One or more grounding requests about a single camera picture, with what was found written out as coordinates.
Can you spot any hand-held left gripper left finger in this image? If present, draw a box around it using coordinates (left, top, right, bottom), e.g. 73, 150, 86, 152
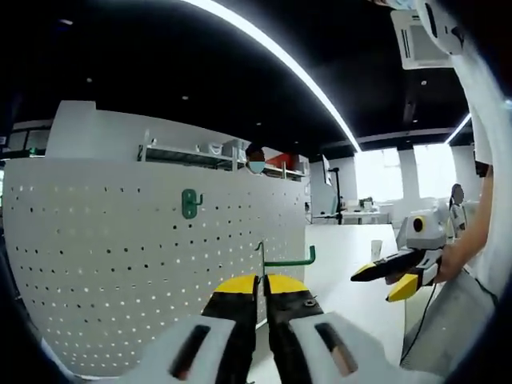
135, 273, 259, 384

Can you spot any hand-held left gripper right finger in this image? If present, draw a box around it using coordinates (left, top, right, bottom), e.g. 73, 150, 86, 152
264, 273, 443, 384

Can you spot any green hook assembly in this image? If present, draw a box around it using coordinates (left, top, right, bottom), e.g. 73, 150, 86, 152
181, 188, 206, 220
254, 241, 318, 287

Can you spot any white perforated mounting plate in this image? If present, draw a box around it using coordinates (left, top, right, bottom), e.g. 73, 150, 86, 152
2, 158, 311, 379

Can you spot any person's right hand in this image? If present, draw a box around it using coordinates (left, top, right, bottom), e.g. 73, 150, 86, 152
435, 242, 468, 284

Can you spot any grey mesh chair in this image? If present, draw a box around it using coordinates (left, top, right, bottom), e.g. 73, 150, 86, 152
399, 266, 499, 371

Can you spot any black monitor stand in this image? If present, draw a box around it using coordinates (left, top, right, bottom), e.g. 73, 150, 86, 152
321, 154, 346, 226

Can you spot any ceiling air conditioner unit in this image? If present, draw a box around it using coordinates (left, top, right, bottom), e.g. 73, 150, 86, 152
390, 10, 455, 71

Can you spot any white chest-worn device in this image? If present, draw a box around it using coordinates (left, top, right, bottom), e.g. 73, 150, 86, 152
415, 0, 467, 56

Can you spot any long ceiling light strip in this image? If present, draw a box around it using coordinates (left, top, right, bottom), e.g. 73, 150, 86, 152
187, 0, 363, 152

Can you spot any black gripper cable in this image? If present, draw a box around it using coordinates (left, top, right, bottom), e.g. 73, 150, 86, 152
399, 279, 439, 365

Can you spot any red blue wall banner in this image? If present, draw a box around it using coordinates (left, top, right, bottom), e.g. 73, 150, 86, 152
266, 150, 300, 170

